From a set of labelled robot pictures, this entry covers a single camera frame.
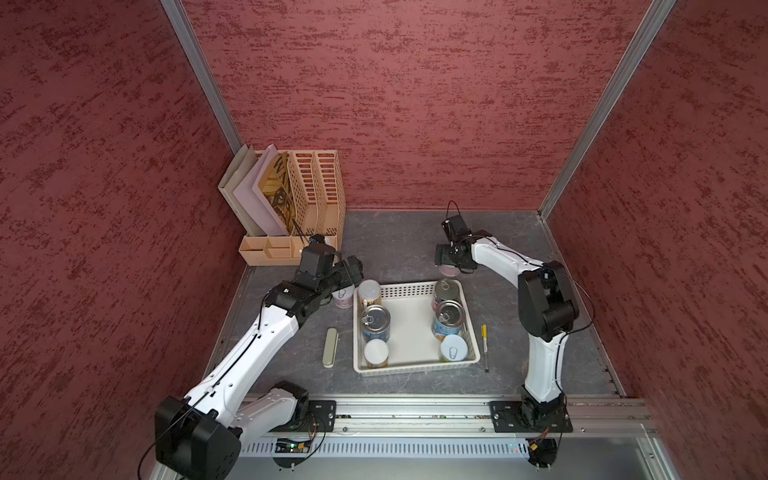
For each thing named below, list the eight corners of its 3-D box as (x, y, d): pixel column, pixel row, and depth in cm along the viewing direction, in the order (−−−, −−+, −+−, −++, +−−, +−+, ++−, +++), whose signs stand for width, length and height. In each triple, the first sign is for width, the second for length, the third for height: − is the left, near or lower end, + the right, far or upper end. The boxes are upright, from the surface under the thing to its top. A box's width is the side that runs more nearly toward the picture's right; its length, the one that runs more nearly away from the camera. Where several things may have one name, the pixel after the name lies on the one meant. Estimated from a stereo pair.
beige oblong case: (323, 368, 83) (321, 365, 81) (328, 331, 90) (327, 327, 88) (335, 368, 83) (333, 365, 81) (340, 331, 90) (338, 327, 88)
